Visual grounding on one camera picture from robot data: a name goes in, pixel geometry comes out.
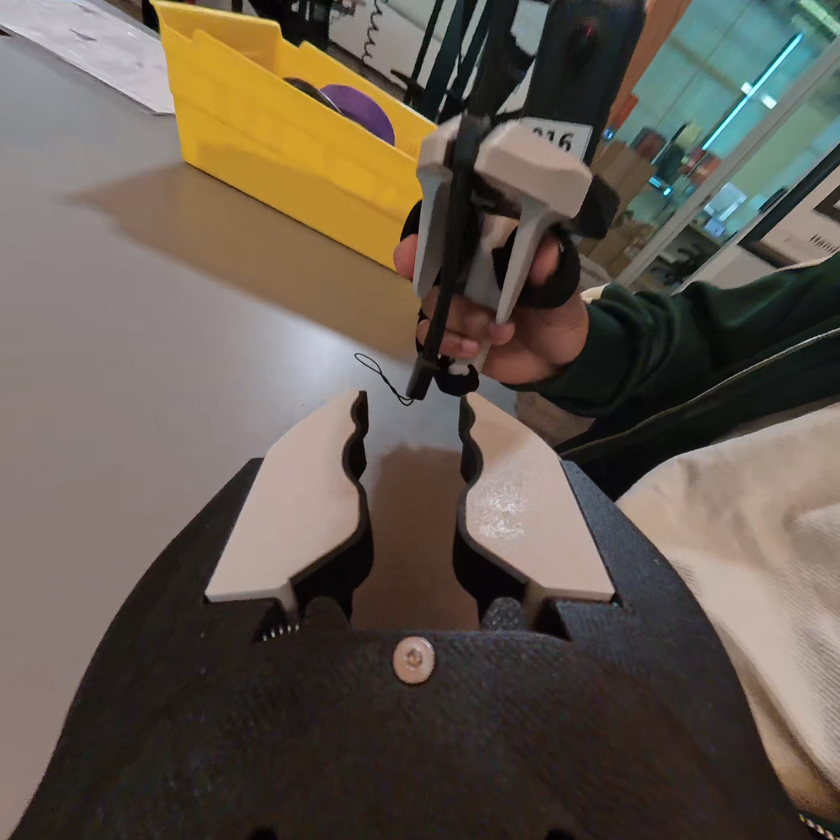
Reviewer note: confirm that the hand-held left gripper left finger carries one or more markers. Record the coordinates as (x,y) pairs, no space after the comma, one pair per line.
(295,512)

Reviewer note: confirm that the purple filament spool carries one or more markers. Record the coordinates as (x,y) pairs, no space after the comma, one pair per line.
(364,111)

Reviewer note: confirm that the person's right hand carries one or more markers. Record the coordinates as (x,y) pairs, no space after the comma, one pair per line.
(544,341)

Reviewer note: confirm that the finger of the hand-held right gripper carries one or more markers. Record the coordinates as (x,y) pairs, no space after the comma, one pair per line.
(433,157)
(531,174)

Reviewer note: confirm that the yellow plastic bin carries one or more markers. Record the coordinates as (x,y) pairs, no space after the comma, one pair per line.
(262,151)

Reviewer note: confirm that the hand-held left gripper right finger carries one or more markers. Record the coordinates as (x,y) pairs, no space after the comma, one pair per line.
(531,518)

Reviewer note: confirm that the grey desk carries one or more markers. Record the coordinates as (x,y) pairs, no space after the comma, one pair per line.
(164,315)

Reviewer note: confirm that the black tripod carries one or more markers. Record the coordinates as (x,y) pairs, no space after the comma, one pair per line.
(489,52)

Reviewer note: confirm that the printed paper sheet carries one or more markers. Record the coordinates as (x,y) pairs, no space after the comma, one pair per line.
(98,46)

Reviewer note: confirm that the person's right forearm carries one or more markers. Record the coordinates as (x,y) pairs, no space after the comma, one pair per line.
(656,341)

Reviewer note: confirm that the person's torso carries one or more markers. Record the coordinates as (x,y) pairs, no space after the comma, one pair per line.
(754,558)

